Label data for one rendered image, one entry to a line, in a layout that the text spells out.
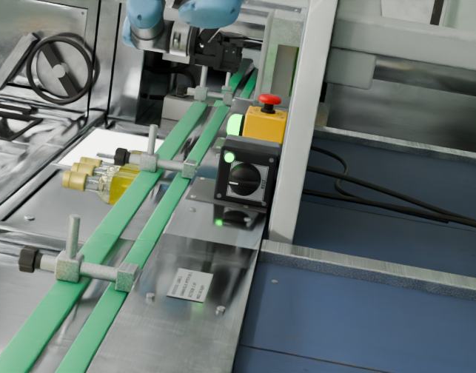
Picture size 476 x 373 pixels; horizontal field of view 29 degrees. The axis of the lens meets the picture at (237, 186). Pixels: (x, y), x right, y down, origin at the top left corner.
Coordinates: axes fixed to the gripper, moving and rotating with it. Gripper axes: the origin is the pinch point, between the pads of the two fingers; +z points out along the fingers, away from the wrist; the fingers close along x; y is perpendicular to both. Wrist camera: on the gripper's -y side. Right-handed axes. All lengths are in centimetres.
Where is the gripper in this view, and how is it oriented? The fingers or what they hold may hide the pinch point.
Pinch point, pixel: (280, 46)
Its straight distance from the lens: 211.6
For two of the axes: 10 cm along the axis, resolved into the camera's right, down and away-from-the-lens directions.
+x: -1.0, 2.7, -9.6
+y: -1.6, 9.5, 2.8
